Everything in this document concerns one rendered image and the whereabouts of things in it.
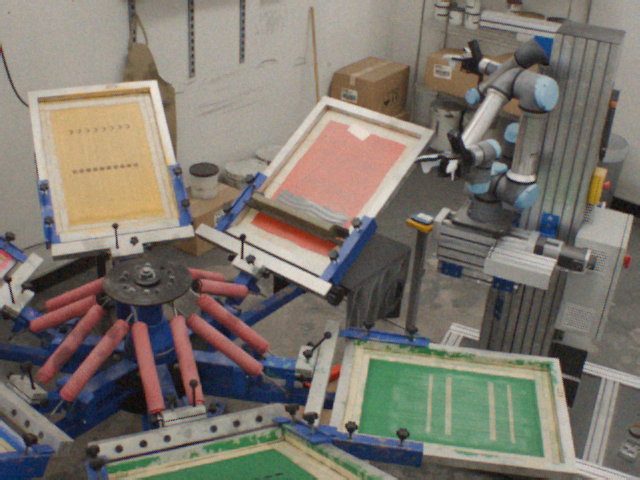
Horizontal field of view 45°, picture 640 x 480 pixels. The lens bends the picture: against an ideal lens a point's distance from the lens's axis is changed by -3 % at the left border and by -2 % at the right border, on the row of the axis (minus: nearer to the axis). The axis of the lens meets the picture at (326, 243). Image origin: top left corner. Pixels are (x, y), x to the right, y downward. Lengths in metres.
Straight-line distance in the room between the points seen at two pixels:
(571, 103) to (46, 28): 2.82
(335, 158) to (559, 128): 0.93
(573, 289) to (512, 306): 0.32
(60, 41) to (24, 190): 0.88
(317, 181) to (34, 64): 1.95
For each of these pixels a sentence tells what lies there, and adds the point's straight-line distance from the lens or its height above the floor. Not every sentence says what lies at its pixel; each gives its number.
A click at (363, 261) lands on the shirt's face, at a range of 3.48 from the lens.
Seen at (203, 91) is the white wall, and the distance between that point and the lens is 5.49.
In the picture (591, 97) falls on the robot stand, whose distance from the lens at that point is 3.19.
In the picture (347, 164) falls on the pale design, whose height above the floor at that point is 1.38.
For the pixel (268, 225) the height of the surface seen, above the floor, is 1.17.
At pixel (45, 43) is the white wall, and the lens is 4.62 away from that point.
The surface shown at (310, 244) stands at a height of 1.17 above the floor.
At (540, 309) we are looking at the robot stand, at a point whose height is 0.80.
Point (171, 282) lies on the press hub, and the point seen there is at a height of 1.31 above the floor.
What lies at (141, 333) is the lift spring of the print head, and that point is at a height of 1.24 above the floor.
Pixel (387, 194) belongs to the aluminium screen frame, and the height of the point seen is 1.37.
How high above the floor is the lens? 2.73
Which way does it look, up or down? 30 degrees down
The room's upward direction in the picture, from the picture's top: 4 degrees clockwise
